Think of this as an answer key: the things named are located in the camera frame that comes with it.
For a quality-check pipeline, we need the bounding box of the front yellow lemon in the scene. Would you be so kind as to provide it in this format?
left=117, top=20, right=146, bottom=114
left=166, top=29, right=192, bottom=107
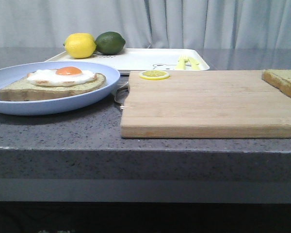
left=65, top=37, right=96, bottom=59

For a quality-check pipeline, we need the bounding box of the fried egg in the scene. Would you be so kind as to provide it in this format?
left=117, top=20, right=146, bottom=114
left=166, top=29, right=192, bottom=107
left=27, top=66, right=97, bottom=86

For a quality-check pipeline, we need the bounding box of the yellow plastic fork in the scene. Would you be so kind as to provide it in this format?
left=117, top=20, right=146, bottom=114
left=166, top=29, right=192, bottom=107
left=175, top=55, right=187, bottom=70

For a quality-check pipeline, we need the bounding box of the yellow plastic knife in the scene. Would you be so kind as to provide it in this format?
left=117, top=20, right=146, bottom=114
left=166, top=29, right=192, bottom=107
left=187, top=57, right=200, bottom=70

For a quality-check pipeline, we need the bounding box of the rear yellow lemon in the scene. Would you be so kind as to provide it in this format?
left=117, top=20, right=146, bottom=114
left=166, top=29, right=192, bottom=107
left=63, top=33, right=95, bottom=46

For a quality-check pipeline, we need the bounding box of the grey curtain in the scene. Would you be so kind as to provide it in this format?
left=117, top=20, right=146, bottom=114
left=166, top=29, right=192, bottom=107
left=0, top=0, right=291, bottom=49

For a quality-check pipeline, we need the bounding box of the yellow lemon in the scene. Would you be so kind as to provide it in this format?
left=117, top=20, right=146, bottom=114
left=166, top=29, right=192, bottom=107
left=63, top=33, right=95, bottom=46
left=65, top=37, right=96, bottom=59

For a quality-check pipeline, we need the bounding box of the light blue round plate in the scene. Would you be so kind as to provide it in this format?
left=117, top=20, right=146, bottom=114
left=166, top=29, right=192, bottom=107
left=0, top=61, right=120, bottom=116

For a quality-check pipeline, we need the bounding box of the bread slice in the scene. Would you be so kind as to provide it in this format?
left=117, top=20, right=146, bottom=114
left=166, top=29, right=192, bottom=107
left=0, top=73, right=106, bottom=101
left=261, top=69, right=291, bottom=98

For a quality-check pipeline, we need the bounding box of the wooden cutting board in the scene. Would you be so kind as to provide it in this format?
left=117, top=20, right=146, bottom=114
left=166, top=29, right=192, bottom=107
left=120, top=70, right=291, bottom=138

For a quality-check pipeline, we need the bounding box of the lemon slice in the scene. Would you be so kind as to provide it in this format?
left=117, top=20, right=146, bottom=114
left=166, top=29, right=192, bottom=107
left=139, top=70, right=170, bottom=80

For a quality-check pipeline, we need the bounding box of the white bear-print tray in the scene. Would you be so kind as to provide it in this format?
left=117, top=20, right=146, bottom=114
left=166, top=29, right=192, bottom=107
left=47, top=48, right=210, bottom=74

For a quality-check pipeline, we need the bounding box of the green lime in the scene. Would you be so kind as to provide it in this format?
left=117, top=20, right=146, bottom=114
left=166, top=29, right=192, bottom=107
left=95, top=32, right=126, bottom=55

